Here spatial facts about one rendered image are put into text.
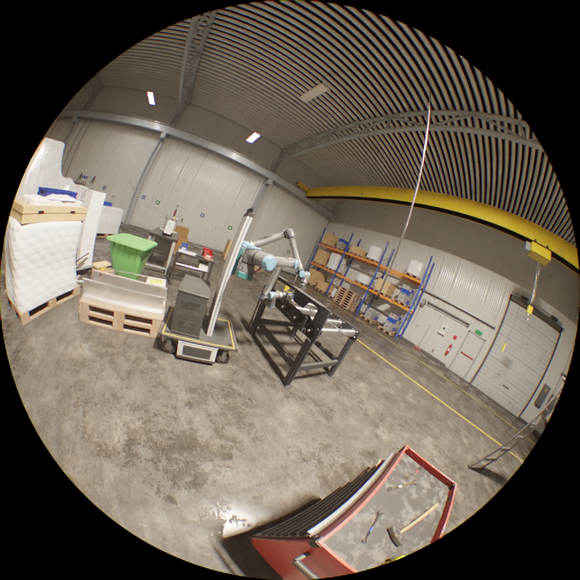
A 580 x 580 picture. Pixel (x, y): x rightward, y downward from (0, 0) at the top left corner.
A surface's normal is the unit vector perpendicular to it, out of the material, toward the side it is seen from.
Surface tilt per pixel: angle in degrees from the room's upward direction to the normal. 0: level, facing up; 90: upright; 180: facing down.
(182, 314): 90
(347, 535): 0
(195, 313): 90
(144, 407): 0
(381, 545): 0
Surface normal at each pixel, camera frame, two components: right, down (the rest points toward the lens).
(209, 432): 0.40, -0.90
